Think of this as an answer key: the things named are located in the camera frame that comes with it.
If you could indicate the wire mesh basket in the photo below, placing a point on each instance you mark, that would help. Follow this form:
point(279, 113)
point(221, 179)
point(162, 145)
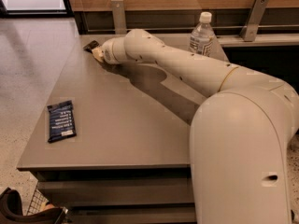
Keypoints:
point(36, 200)

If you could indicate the clear plastic water bottle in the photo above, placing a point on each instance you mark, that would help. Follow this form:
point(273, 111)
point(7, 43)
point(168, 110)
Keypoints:
point(202, 36)

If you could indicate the black chocolate rxbar wrapper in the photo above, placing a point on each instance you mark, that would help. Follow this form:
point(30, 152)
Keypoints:
point(90, 47)

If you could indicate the grey table with drawers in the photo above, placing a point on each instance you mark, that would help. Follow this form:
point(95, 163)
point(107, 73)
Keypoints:
point(132, 147)

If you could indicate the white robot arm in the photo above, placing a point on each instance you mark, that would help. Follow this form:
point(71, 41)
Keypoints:
point(239, 135)

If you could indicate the right metal wall bracket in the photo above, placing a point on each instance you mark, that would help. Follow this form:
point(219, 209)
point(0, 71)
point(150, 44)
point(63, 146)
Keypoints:
point(250, 29)

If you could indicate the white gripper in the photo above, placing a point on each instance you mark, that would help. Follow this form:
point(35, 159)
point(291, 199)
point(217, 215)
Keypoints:
point(107, 53)

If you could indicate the black curved chair piece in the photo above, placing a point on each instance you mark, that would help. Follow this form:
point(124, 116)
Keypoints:
point(11, 211)

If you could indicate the left metal wall bracket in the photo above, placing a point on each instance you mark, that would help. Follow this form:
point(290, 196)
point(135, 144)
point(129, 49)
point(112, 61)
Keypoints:
point(119, 19)

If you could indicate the blue rxbar wrapper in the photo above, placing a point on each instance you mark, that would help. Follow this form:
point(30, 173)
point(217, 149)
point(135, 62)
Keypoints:
point(61, 121)

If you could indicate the metal wall bracket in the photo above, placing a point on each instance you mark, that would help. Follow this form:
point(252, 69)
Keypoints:
point(250, 29)
point(119, 19)

